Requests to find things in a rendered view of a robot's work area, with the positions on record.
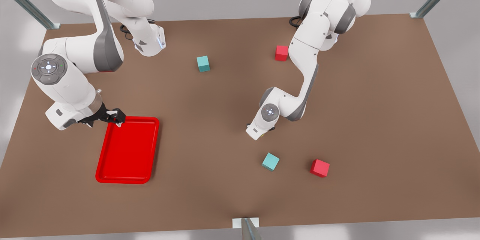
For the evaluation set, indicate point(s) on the red plastic tray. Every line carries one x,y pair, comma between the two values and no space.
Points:
128,153

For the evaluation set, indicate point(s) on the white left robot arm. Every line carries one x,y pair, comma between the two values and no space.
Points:
315,33

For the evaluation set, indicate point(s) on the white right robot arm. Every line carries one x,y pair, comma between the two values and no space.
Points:
71,50

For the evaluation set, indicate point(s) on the teal cube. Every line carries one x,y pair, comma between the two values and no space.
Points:
270,161
203,63

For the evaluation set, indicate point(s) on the red cube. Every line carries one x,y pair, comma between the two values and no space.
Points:
319,168
281,53

